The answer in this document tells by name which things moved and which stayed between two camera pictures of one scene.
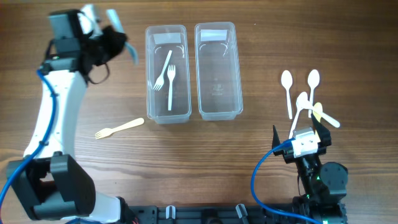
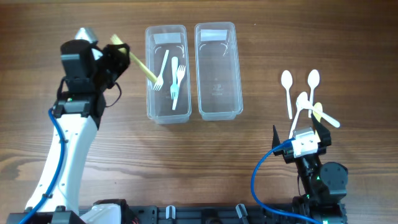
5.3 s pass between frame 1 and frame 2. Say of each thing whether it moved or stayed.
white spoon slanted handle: stayed
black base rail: stayed
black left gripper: moved
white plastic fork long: moved
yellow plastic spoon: stayed
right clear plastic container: stayed
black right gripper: stayed
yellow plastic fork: moved
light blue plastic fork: moved
